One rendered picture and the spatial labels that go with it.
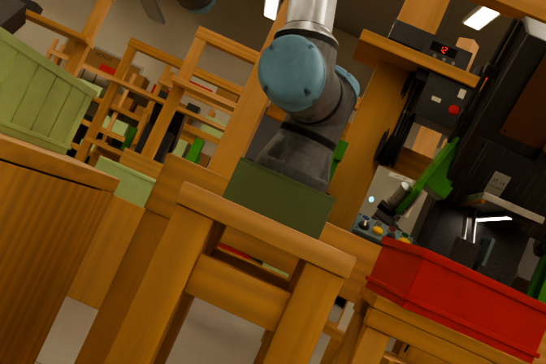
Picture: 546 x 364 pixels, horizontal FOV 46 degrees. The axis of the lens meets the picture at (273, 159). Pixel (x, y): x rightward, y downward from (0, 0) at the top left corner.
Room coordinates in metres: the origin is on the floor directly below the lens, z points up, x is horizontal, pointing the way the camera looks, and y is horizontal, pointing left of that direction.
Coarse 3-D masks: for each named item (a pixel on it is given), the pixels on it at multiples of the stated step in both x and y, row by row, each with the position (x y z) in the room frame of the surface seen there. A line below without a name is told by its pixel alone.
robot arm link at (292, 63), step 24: (312, 0) 1.10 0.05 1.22; (336, 0) 1.13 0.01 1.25; (288, 24) 1.10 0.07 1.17; (312, 24) 1.09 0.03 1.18; (288, 48) 1.07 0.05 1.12; (312, 48) 1.05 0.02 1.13; (336, 48) 1.11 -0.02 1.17; (264, 72) 1.08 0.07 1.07; (288, 72) 1.07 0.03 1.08; (312, 72) 1.05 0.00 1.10; (288, 96) 1.07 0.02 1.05; (312, 96) 1.07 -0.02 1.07; (336, 96) 1.15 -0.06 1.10; (312, 120) 1.16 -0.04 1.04
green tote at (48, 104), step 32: (0, 32) 1.10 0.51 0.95; (0, 64) 1.15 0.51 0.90; (32, 64) 1.25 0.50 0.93; (0, 96) 1.19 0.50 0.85; (32, 96) 1.30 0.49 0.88; (64, 96) 1.42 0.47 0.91; (96, 96) 1.57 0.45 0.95; (0, 128) 1.24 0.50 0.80; (32, 128) 1.35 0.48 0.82; (64, 128) 1.50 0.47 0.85
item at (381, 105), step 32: (288, 0) 2.19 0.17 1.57; (416, 0) 2.16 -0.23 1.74; (448, 0) 2.16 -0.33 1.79; (256, 64) 2.19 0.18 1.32; (384, 64) 2.16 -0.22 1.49; (256, 96) 2.19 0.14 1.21; (384, 96) 2.16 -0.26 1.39; (256, 128) 2.25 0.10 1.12; (352, 128) 2.16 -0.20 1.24; (384, 128) 2.16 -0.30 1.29; (224, 160) 2.19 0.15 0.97; (352, 160) 2.16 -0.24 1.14; (352, 192) 2.16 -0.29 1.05
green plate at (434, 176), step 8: (456, 136) 1.78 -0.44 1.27; (448, 144) 1.81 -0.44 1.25; (456, 144) 1.77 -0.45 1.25; (440, 152) 1.85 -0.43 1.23; (448, 152) 1.77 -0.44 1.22; (440, 160) 1.77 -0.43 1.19; (448, 160) 1.78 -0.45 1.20; (432, 168) 1.77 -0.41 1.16; (440, 168) 1.78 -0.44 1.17; (448, 168) 1.78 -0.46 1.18; (424, 176) 1.78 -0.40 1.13; (432, 176) 1.79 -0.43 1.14; (440, 176) 1.78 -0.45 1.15; (416, 184) 1.82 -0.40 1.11; (424, 184) 1.80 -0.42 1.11; (432, 184) 1.78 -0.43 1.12; (440, 184) 1.78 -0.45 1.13; (448, 184) 1.78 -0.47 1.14; (432, 192) 1.81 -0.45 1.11; (440, 192) 1.78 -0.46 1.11; (448, 192) 1.78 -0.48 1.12
